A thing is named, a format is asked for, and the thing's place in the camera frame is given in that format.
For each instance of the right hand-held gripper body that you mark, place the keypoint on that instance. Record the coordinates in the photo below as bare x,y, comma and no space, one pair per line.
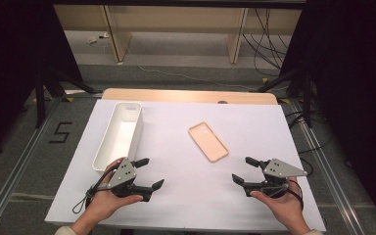
282,170

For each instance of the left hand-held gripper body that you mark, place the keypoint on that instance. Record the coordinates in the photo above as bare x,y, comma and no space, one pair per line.
121,174

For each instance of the white plastic storage box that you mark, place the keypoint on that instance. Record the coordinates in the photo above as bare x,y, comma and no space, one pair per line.
119,140

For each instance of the beige phone case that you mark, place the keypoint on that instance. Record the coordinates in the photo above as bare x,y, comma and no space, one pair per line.
208,142

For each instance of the person's left hand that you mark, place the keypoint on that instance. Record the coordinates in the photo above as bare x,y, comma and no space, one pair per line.
106,204

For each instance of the person's right hand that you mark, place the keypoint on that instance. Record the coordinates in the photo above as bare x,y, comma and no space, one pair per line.
284,209

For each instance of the white table mat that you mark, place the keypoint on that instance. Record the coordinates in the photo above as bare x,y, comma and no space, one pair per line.
182,189

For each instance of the black metal stand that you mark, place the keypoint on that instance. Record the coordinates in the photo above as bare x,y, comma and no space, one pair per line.
306,98
39,98

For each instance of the black curtain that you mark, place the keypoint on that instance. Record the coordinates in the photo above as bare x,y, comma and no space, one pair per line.
355,81
13,65

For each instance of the beige wooden desk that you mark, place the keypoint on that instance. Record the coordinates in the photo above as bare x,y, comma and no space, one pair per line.
176,19

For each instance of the aluminium floor rail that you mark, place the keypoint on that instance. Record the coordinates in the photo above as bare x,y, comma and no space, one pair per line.
16,176
326,169

